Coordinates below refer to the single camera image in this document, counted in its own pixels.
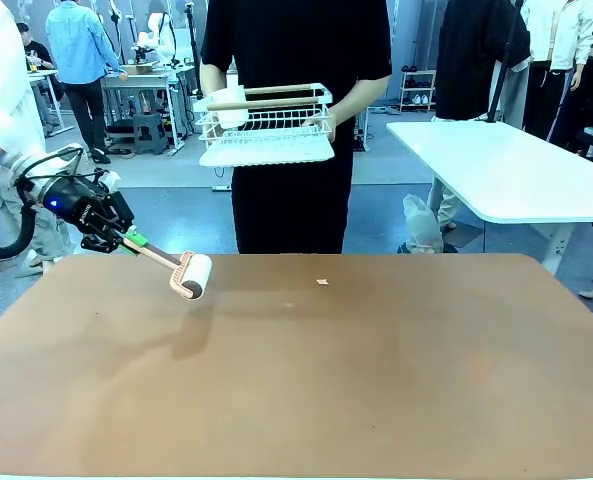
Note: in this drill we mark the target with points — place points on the man in blue shirt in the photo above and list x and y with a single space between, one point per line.
83 50

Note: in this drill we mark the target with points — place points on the grey step stool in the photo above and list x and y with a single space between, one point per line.
150 132

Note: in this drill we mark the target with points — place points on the white power strip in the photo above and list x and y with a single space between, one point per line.
222 188

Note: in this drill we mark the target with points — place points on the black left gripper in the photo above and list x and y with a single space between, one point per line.
73 202

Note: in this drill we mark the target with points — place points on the person in black t-shirt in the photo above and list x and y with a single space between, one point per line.
291 200

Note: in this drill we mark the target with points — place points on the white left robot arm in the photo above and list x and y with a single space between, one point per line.
1 125

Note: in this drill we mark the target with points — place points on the grey background desk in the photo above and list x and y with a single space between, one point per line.
141 80

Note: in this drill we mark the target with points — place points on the clear plastic bag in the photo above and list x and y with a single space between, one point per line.
422 225

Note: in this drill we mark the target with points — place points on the person in white jacket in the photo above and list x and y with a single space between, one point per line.
551 35

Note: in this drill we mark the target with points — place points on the black stand pole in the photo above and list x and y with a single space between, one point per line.
501 75

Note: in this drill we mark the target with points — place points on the white table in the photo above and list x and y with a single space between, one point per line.
506 170

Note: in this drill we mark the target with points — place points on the person's right forearm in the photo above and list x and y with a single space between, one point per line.
212 80

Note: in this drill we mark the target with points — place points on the left arm white camera mount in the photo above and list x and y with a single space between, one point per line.
111 179

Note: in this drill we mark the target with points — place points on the shoe rack with shoes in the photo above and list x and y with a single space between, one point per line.
418 92

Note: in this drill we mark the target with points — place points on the seated person in black shirt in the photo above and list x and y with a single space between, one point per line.
36 50

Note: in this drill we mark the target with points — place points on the small paper scrap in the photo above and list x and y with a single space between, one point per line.
322 282

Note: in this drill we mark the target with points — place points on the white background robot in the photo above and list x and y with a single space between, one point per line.
156 35

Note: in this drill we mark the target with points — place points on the white drip tray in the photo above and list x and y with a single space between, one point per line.
271 152

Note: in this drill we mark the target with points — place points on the person's left hand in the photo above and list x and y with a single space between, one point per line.
323 125

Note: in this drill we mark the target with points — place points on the cardboard box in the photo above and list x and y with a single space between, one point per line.
138 67

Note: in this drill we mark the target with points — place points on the person's left forearm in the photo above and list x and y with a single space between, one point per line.
361 97

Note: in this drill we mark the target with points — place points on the white utensil caddy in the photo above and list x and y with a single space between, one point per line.
230 107

